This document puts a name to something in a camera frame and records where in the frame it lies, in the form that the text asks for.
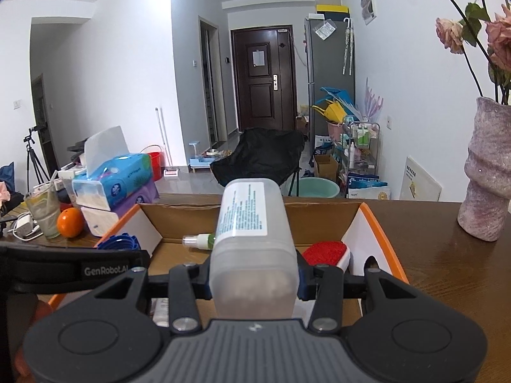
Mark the hanging folded umbrellas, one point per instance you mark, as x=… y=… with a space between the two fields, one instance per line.
x=348 y=48

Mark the red bucket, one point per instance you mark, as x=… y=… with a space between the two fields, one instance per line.
x=153 y=161

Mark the blue and yellow plastic items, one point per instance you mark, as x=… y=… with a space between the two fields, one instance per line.
x=335 y=107

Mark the bagged paper note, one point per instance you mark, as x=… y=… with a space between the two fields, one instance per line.
x=324 y=30

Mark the blue pet feeder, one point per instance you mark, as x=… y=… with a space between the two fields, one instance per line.
x=201 y=159

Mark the translucent white bottle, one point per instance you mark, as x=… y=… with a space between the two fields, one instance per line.
x=251 y=247

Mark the pink bucket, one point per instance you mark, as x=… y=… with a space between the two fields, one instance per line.
x=335 y=131

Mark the blue cloth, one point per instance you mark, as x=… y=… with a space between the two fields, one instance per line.
x=6 y=175

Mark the red cardboard box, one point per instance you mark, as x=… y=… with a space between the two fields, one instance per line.
x=375 y=243

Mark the green spray bottle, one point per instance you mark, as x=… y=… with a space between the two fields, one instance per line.
x=199 y=240

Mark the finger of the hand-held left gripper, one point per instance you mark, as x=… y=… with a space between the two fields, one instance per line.
x=99 y=256

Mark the glass cup with straw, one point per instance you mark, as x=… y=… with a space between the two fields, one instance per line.
x=44 y=215

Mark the metal trolley with bottles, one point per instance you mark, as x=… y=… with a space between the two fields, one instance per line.
x=361 y=151

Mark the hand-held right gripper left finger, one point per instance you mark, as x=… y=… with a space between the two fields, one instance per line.
x=203 y=283

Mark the green basin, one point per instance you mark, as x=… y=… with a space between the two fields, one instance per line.
x=319 y=188

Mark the black folding rack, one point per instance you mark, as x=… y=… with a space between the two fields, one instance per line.
x=76 y=151

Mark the grey refrigerator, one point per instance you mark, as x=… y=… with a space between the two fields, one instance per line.
x=327 y=72

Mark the orange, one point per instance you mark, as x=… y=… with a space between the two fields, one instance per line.
x=71 y=222

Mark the white and blue bag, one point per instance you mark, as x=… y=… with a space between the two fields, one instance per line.
x=367 y=187

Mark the white leaning board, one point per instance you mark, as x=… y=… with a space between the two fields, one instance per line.
x=419 y=181

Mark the textured pink vase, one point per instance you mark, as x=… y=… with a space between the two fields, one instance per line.
x=487 y=183

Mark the yellow box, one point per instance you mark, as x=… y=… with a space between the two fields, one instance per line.
x=332 y=10

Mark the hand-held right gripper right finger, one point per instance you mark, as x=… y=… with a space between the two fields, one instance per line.
x=302 y=287

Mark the black tripod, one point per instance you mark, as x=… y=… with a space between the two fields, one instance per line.
x=34 y=155

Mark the white tissue pack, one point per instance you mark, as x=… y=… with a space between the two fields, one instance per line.
x=119 y=211

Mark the dried pink roses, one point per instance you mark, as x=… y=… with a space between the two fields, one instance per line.
x=479 y=20

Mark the brown cardboard box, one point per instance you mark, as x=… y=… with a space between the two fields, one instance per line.
x=325 y=167

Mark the blue tissue pack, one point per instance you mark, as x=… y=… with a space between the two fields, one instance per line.
x=115 y=179

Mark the dark brown door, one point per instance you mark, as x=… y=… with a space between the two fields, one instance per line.
x=263 y=87

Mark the white wall socket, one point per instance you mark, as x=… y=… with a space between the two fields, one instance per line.
x=389 y=121

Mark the blue bottle cap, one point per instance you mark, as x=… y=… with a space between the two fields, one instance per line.
x=117 y=242

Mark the person's left hand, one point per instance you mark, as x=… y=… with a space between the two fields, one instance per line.
x=44 y=309

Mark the purple feather decoration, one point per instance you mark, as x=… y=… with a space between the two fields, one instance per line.
x=373 y=101

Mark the black chair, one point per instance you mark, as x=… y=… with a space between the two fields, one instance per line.
x=259 y=155

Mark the red and white lint brush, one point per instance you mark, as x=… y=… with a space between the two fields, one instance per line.
x=325 y=253

